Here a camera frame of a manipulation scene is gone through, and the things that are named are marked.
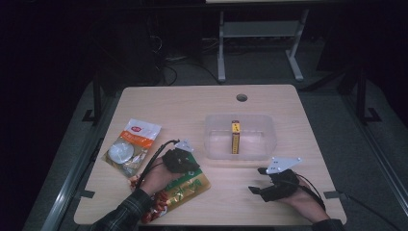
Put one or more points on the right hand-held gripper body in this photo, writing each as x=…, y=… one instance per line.
x=282, y=186

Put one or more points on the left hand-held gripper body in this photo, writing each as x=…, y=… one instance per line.
x=179, y=162

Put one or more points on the green gold red dates packet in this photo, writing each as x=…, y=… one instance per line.
x=189, y=186

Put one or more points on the clear plastic container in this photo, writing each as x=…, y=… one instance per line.
x=256, y=141

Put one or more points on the yellow and black box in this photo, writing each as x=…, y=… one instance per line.
x=235, y=141

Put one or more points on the person's right hand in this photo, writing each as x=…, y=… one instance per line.
x=304, y=202

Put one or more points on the person's left hand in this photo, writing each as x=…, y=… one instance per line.
x=157, y=179

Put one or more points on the white orange snack packet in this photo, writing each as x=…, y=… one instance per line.
x=141, y=131

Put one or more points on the black metal stand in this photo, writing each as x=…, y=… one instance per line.
x=97, y=102
x=362, y=96

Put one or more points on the grey table bracket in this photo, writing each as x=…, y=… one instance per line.
x=333, y=194
x=85, y=194

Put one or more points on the white metal desk frame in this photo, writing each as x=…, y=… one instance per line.
x=256, y=29

